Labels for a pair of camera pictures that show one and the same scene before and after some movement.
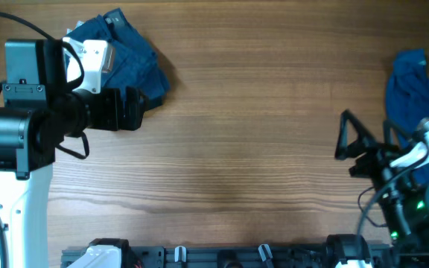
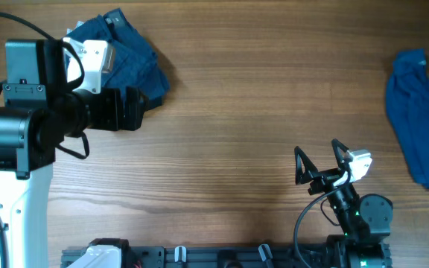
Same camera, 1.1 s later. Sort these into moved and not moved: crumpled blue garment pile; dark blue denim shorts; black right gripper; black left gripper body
Moved: black right gripper
Not moved: crumpled blue garment pile; black left gripper body; dark blue denim shorts
